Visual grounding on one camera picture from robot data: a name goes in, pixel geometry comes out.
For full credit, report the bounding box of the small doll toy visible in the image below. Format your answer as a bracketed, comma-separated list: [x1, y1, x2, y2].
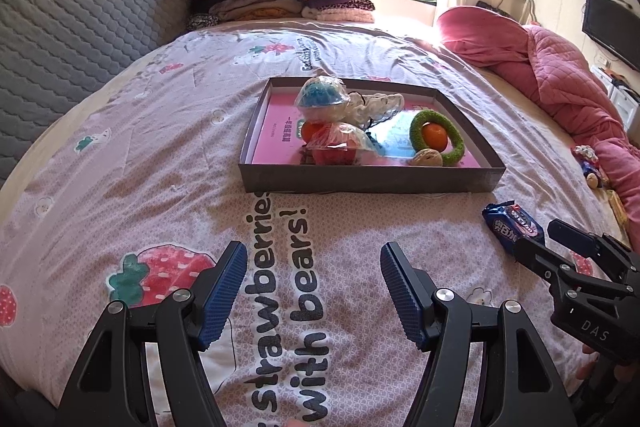
[572, 145, 611, 190]

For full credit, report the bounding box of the person's right hand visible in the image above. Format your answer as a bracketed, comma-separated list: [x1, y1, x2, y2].
[575, 345, 639, 384]

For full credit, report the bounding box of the pink quilted blanket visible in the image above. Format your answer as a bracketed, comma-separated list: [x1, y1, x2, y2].
[436, 5, 639, 249]

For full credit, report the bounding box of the red Kinder surprise egg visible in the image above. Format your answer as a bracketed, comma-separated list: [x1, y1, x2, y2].
[306, 122, 378, 166]

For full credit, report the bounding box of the pink strawberry bear bedsheet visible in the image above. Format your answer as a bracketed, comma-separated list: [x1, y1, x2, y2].
[1, 22, 617, 426]

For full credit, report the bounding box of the dark shallow cardboard box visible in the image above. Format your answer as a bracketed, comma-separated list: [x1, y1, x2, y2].
[239, 77, 506, 194]

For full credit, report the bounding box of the grey quilted headboard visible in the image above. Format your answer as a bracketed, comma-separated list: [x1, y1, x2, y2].
[1, 0, 189, 179]

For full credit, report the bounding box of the brown walnut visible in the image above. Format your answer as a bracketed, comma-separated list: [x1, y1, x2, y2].
[408, 147, 444, 167]

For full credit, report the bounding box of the blue Oreo cookie packet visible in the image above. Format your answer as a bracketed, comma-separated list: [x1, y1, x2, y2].
[482, 200, 544, 256]

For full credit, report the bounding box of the green fuzzy ring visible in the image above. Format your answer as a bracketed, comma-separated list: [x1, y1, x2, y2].
[408, 108, 467, 167]

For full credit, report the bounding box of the orange tangerine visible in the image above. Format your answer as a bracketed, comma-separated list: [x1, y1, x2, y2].
[421, 122, 449, 153]
[300, 121, 324, 143]

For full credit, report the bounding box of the blue toy egg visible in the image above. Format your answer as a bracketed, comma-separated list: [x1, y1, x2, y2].
[294, 76, 350, 122]

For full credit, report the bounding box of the black flat television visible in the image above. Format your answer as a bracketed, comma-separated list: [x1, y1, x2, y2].
[582, 0, 640, 70]

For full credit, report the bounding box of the cream drawstring pouch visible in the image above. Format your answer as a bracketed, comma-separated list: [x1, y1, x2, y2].
[343, 92, 405, 130]

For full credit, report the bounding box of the white drawer cabinet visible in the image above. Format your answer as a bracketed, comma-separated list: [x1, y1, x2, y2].
[591, 66, 640, 144]

